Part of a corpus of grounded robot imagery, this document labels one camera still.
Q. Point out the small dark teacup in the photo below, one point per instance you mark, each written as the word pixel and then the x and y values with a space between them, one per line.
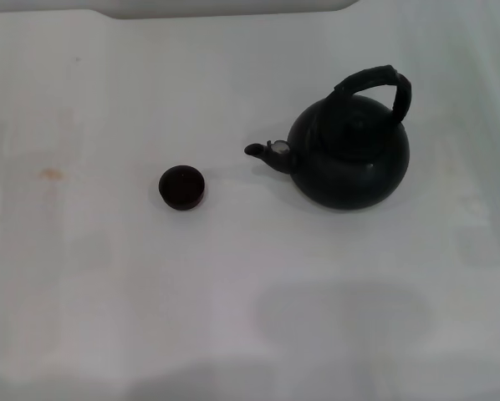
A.
pixel 181 190

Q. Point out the white tablecloth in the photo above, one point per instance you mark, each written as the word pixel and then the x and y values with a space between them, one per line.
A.
pixel 149 292

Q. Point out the white rounded base panel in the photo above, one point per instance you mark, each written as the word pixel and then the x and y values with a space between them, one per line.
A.
pixel 233 8

